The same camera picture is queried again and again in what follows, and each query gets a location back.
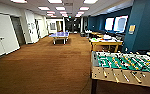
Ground foosball gaming table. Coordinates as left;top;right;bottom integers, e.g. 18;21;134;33
90;50;150;94

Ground dark open doorway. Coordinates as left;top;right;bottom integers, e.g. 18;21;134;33
10;15;26;47

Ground blue ping pong table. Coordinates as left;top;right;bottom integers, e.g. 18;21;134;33
49;31;71;45

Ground white table with dishes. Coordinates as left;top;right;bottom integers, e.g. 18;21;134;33
88;35;125;53

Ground ceiling light panel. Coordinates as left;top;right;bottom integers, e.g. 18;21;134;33
78;6;91;11
55;6;67;11
46;0;64;4
37;6;51;11
83;0;99;5
10;0;28;4

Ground narrow bright window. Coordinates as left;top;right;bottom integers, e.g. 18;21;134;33
104;16;115;32

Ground wide bright window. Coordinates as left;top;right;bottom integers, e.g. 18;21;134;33
113;14;129;34

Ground white door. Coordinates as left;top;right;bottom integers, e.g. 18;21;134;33
0;13;21;62

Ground wall notice papers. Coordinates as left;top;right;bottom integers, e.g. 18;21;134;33
26;22;34;34

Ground tan wall plaque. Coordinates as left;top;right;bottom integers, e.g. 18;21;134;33
128;23;137;35

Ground door lever handle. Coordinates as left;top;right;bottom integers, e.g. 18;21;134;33
0;36;6;41

